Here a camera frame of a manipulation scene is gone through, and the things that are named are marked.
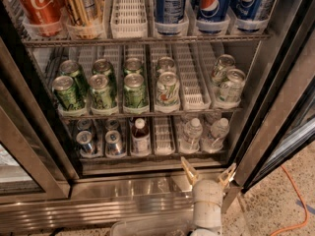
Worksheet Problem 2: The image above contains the red Coca-Cola can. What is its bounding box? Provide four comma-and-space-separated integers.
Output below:
19, 0, 61, 37

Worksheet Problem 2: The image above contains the empty white shelf tray bottom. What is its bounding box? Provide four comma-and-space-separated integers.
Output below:
154, 117, 175, 155

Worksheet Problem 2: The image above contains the gold soda can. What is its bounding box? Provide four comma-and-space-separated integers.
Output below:
65, 0, 102, 39

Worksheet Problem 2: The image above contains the white diet can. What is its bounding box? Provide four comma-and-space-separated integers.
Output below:
156, 56, 176, 77
157, 72, 179, 106

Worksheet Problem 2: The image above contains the green can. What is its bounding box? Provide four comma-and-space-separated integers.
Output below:
89, 74, 117, 110
52, 76, 85, 111
59, 60, 88, 98
92, 59, 117, 89
124, 74, 148, 108
124, 57, 143, 76

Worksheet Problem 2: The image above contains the clear plastic bin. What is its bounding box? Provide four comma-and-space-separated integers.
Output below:
110, 215, 194, 236

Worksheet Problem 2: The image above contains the silver can bottom left front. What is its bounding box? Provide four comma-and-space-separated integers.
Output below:
76, 131, 96, 154

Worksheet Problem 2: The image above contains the silver can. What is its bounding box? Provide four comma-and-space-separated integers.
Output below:
105, 130, 125, 157
77, 119, 94, 132
105, 119, 120, 131
76, 131, 96, 154
211, 54, 235, 86
218, 69, 246, 102

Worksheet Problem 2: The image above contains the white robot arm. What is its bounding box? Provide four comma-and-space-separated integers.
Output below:
181, 156, 236, 236

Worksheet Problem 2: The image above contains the blue Pepsi can left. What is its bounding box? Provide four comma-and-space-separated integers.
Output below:
154, 0, 186, 35

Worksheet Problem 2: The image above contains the silver can bottom left back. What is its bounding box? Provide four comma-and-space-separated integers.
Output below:
77, 119, 94, 132

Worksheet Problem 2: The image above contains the green can front left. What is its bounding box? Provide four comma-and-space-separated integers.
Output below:
52, 76, 85, 111

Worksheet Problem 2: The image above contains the white diet can back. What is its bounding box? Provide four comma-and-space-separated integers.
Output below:
156, 56, 176, 77

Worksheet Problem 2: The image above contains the silver can right front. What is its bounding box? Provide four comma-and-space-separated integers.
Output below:
218, 69, 246, 102

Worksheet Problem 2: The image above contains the white diet can front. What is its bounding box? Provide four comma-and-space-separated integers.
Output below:
157, 72, 179, 106

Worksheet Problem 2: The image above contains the open fridge glass door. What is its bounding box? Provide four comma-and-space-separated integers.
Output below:
231, 3, 315, 192

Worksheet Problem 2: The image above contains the empty white shelf tray top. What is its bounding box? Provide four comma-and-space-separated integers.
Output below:
110, 0, 148, 38

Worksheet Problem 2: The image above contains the empty white shelf tray middle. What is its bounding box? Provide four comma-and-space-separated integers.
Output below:
172, 44, 211, 110

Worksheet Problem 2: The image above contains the orange power cable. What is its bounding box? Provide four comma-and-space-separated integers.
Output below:
269, 164, 310, 236

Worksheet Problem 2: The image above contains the green can back left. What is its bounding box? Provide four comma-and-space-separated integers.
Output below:
59, 60, 88, 98

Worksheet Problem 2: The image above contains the clear water bottle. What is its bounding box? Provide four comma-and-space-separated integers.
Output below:
180, 118, 203, 153
202, 118, 229, 153

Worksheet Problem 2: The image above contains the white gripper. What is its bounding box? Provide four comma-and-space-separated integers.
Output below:
181, 156, 236, 229

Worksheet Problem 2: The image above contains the silver can right back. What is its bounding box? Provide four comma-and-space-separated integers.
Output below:
211, 54, 235, 86

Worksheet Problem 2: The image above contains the brown juice bottle white cap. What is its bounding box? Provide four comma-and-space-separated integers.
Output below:
132, 118, 151, 156

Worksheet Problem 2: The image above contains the empty white shelf tray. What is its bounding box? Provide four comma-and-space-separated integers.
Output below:
110, 0, 148, 38
154, 117, 175, 155
172, 44, 211, 110

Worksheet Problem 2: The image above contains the blue Pepsi can middle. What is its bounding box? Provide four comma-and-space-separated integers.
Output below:
196, 0, 230, 33

